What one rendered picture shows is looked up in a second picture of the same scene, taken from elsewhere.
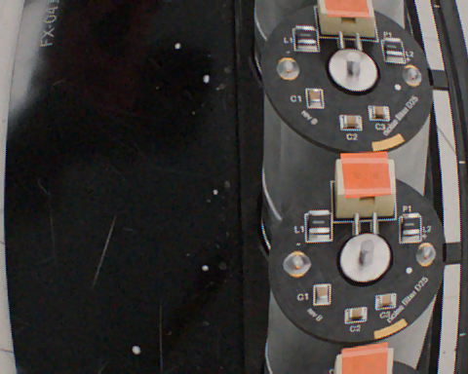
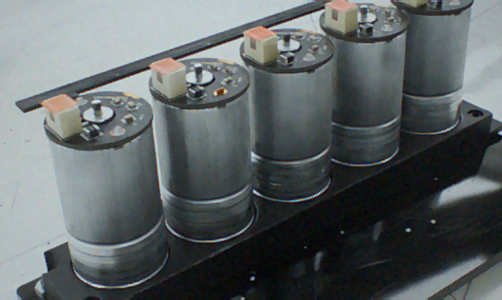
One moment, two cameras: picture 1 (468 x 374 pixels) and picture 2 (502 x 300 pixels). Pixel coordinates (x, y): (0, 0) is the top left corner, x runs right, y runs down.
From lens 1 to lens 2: 37 cm
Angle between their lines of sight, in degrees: 76
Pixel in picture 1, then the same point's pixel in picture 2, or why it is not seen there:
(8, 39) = not seen: outside the picture
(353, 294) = (380, 16)
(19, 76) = not seen: outside the picture
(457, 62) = (237, 30)
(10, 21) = not seen: outside the picture
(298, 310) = (402, 22)
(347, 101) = (304, 44)
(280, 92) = (323, 55)
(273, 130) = (327, 84)
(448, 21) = (213, 38)
